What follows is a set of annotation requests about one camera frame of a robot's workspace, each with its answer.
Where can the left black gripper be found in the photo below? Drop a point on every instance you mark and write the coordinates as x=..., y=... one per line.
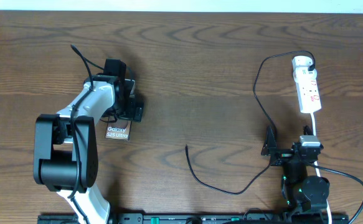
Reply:
x=137, y=112

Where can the white power strip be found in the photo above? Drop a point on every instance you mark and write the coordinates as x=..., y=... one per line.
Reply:
x=306, y=84

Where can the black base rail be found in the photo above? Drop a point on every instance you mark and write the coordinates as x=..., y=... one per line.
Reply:
x=139, y=218

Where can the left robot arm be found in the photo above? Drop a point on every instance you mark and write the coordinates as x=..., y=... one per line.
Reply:
x=65, y=143

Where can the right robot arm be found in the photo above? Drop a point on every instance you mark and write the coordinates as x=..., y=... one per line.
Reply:
x=306, y=195

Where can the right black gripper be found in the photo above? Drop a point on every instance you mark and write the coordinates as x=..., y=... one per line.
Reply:
x=270, y=149

